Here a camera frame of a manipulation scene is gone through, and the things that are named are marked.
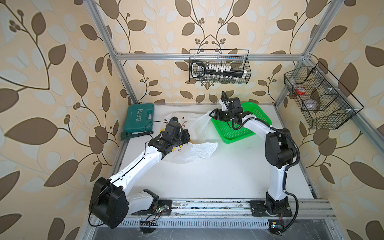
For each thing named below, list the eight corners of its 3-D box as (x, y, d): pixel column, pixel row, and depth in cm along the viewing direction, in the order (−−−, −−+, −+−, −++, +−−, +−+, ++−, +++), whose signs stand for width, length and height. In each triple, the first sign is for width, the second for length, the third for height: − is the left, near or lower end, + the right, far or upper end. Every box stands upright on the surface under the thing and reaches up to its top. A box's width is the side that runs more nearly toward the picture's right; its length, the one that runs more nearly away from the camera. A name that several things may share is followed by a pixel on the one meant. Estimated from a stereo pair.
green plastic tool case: (121, 132, 105) (118, 129, 102) (131, 107, 121) (129, 103, 118) (151, 132, 105) (149, 129, 102) (157, 107, 121) (156, 103, 118)
